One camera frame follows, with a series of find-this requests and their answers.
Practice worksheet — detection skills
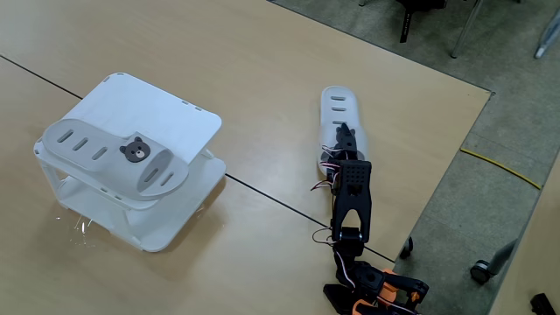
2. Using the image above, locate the white bear slipper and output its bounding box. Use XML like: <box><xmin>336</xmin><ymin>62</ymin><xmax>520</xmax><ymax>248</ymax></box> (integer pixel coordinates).
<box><xmin>315</xmin><ymin>85</ymin><xmax>369</xmax><ymax>177</ymax></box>
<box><xmin>41</xmin><ymin>118</ymin><xmax>190</xmax><ymax>202</ymax></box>

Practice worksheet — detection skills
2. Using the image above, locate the white plastic box shelf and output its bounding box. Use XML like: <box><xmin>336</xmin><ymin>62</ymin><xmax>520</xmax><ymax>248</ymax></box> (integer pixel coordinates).
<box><xmin>33</xmin><ymin>72</ymin><xmax>228</xmax><ymax>254</ymax></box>

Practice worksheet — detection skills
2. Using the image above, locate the black caster wheel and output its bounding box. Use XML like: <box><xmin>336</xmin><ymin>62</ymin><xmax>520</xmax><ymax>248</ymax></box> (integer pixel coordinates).
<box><xmin>398</xmin><ymin>236</ymin><xmax>415</xmax><ymax>260</ymax></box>

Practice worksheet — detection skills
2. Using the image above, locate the black chair part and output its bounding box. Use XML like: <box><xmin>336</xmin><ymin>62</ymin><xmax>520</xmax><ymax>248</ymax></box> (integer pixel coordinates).
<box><xmin>395</xmin><ymin>0</ymin><xmax>448</xmax><ymax>44</ymax></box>

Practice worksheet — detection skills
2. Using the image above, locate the metal chair leg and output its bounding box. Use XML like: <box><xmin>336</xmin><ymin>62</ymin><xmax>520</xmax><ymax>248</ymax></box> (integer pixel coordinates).
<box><xmin>450</xmin><ymin>0</ymin><xmax>482</xmax><ymax>60</ymax></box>

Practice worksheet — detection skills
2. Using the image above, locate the grey caster wheel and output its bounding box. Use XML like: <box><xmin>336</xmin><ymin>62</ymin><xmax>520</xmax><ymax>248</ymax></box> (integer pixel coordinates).
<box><xmin>470</xmin><ymin>259</ymin><xmax>494</xmax><ymax>285</ymax></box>

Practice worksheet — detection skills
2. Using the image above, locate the grey furniture leg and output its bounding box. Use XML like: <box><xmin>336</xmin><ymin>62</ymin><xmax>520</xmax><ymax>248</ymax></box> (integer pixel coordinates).
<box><xmin>487</xmin><ymin>238</ymin><xmax>520</xmax><ymax>276</ymax></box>

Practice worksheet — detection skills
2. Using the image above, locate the pale grey folded umbrella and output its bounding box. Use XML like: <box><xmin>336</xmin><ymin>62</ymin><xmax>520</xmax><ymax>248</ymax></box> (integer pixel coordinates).
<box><xmin>534</xmin><ymin>3</ymin><xmax>560</xmax><ymax>60</ymax></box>

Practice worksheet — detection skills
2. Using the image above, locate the black object on floor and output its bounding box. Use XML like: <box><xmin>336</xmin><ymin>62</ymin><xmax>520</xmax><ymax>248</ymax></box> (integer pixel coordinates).
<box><xmin>529</xmin><ymin>292</ymin><xmax>557</xmax><ymax>315</ymax></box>

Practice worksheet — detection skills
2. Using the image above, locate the yellow floor cable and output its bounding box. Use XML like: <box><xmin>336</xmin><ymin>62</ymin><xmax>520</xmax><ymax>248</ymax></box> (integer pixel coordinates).
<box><xmin>459</xmin><ymin>147</ymin><xmax>543</xmax><ymax>191</ymax></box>

